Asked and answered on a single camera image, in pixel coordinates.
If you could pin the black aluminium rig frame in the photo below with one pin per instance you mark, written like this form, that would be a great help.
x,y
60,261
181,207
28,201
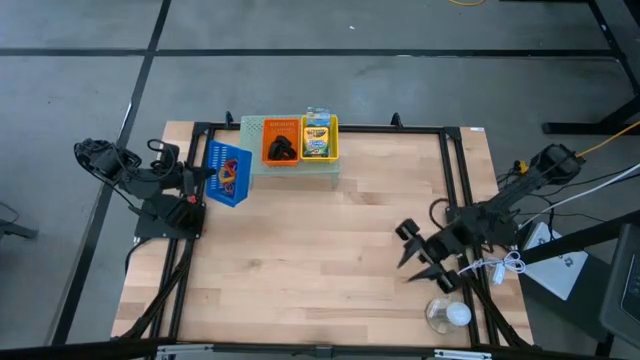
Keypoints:
x,y
240,127

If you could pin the black wide elastic band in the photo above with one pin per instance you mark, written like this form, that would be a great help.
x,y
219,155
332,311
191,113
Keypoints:
x,y
288,142
275,150
289,156

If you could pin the red button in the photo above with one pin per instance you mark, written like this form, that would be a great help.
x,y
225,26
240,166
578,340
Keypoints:
x,y
191,199

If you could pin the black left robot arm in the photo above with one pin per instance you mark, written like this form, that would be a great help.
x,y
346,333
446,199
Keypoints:
x,y
150,190

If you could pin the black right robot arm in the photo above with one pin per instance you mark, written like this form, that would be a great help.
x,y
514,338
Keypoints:
x,y
525,185

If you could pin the yellow elastic band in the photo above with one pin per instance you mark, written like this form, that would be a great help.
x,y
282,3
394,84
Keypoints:
x,y
223,176

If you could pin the blue plastic basket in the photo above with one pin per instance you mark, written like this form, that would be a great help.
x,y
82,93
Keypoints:
x,y
215,165

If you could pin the grey chair foot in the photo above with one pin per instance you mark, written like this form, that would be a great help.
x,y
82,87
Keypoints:
x,y
17,231

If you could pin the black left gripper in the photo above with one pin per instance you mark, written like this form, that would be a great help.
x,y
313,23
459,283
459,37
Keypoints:
x,y
177,167

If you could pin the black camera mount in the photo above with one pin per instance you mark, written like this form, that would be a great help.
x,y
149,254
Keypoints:
x,y
323,351

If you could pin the orange plastic basket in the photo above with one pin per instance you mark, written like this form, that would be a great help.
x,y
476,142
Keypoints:
x,y
280,127

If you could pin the yellow plastic basket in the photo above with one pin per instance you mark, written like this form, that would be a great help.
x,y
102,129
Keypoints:
x,y
319,159

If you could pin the black beam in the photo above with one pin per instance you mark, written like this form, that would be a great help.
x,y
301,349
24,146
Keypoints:
x,y
580,240

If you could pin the black desk frame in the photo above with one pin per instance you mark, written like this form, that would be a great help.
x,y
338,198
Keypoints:
x,y
615,50

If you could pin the green white crayon box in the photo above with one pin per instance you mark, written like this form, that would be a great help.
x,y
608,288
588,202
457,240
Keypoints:
x,y
318,116

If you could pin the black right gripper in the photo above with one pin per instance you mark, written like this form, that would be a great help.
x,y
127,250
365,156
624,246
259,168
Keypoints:
x,y
440,247

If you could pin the green perforated metal shelf riser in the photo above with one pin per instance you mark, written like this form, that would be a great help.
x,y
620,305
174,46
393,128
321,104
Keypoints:
x,y
295,170

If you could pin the dark grey cabinet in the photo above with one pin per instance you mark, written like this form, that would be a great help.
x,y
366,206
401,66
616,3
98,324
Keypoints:
x,y
625,285

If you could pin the white table label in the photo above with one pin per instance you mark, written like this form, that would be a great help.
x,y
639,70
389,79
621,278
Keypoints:
x,y
477,129

